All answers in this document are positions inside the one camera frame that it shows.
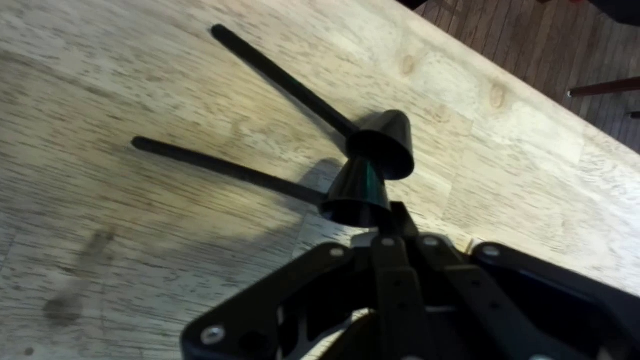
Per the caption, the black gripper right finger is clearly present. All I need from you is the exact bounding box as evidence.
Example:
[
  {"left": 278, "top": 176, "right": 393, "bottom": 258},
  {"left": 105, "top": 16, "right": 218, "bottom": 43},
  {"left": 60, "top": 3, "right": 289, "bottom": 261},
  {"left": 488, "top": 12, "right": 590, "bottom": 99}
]
[{"left": 392, "top": 201, "right": 640, "bottom": 360}]

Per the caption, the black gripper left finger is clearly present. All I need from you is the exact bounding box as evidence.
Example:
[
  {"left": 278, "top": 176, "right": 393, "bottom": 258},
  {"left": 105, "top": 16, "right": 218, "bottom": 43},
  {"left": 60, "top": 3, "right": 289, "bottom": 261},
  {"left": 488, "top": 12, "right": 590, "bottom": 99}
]
[{"left": 179, "top": 235, "right": 426, "bottom": 360}]

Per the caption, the black scoop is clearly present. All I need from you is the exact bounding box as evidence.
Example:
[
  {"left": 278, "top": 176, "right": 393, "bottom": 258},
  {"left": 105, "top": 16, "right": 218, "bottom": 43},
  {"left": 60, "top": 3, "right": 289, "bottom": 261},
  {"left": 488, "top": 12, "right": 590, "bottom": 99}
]
[
  {"left": 210, "top": 24, "right": 415, "bottom": 179},
  {"left": 131, "top": 135, "right": 392, "bottom": 228}
]

